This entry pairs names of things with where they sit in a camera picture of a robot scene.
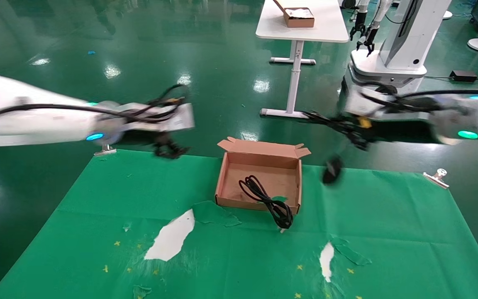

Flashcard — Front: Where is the white wheeled background robot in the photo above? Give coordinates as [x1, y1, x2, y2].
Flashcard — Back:
[343, 0, 451, 94]

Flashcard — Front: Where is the metal table clamp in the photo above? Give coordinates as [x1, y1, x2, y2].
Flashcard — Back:
[422, 168, 450, 189]
[94, 141, 117, 157]

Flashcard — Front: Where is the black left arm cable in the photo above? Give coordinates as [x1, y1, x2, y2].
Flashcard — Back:
[0, 84, 188, 127]

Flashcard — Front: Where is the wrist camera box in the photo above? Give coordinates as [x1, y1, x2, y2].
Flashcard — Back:
[345, 89, 393, 120]
[131, 103, 195, 132]

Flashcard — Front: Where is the thin black USB cable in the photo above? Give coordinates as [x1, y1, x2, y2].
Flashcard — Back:
[322, 143, 366, 185]

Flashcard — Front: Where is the small filled cardboard box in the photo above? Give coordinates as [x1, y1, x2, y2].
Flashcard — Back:
[273, 0, 315, 28]

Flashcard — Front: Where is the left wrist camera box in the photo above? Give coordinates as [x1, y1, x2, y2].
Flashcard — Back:
[131, 103, 195, 132]

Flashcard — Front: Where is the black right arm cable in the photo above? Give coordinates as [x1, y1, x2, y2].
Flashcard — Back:
[361, 88, 478, 113]

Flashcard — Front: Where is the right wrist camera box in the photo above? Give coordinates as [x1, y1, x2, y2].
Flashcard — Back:
[345, 89, 393, 120]

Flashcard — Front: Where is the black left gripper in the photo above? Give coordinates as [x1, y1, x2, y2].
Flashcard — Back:
[117, 130, 190, 159]

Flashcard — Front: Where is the white standing table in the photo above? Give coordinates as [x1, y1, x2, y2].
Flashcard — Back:
[256, 0, 349, 121]

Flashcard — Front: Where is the thick black power cable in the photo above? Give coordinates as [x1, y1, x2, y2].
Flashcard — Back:
[239, 174, 294, 230]

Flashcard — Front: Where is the open brown cardboard box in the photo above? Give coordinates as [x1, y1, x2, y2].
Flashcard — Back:
[215, 137, 311, 214]

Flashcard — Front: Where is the green table cloth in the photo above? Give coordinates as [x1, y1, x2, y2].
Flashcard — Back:
[0, 149, 478, 299]

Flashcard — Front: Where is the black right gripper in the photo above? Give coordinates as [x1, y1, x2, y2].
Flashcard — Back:
[301, 110, 434, 151]

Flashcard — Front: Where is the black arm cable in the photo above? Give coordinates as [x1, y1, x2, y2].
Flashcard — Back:
[361, 88, 478, 113]
[0, 84, 188, 127]

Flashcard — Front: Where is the black power adapter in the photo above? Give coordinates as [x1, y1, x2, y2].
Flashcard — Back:
[450, 71, 478, 82]

